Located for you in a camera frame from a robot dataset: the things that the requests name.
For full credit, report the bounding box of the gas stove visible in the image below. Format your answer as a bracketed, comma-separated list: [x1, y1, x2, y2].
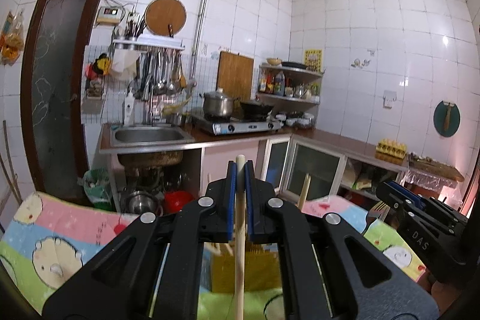
[190, 112, 283, 136]

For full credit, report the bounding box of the hanging utensil rack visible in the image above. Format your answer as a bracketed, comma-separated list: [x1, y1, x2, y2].
[112, 35, 187, 101]

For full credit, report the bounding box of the black fork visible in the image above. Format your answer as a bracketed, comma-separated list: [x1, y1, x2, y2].
[365, 201, 390, 227]

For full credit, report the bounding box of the steel cooking pot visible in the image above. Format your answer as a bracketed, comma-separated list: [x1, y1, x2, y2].
[200, 88, 238, 118]

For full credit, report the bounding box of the white dish soap bottle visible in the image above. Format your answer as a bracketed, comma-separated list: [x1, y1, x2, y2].
[123, 91, 135, 127]

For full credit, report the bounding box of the hanging plastic bag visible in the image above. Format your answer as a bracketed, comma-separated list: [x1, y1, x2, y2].
[1, 9, 24, 65]

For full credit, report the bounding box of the corner wall shelf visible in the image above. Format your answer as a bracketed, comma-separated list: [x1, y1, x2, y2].
[256, 62, 325, 106]

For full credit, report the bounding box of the dark brown glass door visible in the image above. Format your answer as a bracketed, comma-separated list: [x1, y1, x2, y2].
[20, 0, 100, 205]

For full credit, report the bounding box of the black wok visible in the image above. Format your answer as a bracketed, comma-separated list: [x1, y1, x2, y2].
[240, 100, 273, 121]

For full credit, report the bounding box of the gold perforated utensil holder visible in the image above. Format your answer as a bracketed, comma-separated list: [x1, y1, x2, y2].
[211, 251, 282, 293]

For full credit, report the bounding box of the stainless steel sink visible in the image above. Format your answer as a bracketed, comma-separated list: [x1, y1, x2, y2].
[98, 124, 195, 154]

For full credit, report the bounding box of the round woven tray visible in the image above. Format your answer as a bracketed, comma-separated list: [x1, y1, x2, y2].
[144, 0, 186, 37]

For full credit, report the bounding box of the yellow wall picture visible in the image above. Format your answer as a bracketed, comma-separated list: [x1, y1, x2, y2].
[304, 49, 323, 73]

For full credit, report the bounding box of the colourful cartoon quilted tablecloth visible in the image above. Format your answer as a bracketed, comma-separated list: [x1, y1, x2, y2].
[1, 193, 425, 319]

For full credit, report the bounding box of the green round wall hanger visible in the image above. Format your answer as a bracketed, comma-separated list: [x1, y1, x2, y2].
[433, 101, 461, 138]

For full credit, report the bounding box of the white wall socket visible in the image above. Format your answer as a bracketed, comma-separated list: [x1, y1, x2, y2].
[382, 90, 397, 109]

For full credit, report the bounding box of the rectangular wooden cutting board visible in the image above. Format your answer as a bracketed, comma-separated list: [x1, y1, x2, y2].
[216, 51, 254, 101]

